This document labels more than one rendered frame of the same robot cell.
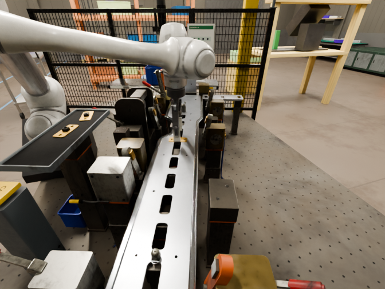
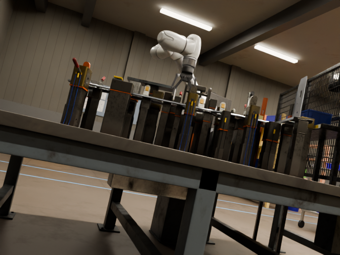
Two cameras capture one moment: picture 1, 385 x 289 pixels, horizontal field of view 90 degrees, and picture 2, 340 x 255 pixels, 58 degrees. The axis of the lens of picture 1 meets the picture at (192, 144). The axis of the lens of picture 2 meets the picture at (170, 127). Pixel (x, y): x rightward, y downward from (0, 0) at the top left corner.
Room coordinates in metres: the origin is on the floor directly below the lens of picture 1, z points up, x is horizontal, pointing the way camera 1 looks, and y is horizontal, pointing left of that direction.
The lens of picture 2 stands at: (0.69, -1.86, 0.68)
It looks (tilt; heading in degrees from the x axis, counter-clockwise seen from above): 5 degrees up; 88
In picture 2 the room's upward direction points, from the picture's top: 12 degrees clockwise
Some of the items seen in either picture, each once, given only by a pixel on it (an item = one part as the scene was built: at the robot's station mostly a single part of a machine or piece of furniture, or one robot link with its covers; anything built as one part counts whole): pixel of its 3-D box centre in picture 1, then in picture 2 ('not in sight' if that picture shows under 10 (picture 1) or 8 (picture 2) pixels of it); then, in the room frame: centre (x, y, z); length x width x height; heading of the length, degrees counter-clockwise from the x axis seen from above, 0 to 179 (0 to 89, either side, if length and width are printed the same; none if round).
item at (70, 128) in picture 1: (66, 129); not in sight; (0.56, 0.41, 1.17); 0.08 x 0.04 x 0.01; 173
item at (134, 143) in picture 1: (134, 180); (152, 119); (0.62, 0.25, 0.89); 0.12 x 0.08 x 0.38; 88
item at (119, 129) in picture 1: (129, 168); (162, 120); (0.69, 0.28, 0.90); 0.05 x 0.05 x 0.40; 88
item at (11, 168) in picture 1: (66, 132); (152, 85); (0.56, 0.41, 1.16); 0.37 x 0.14 x 0.02; 178
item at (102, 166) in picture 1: (118, 211); (129, 112); (0.45, 0.26, 0.90); 0.13 x 0.08 x 0.41; 88
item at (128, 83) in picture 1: (164, 84); (305, 134); (1.68, 0.24, 1.02); 0.90 x 0.22 x 0.03; 88
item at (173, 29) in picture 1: (175, 48); (190, 46); (0.76, 0.06, 1.38); 0.13 x 0.11 x 0.16; 26
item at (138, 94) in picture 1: (141, 138); (190, 120); (0.88, 0.27, 0.95); 0.18 x 0.13 x 0.49; 178
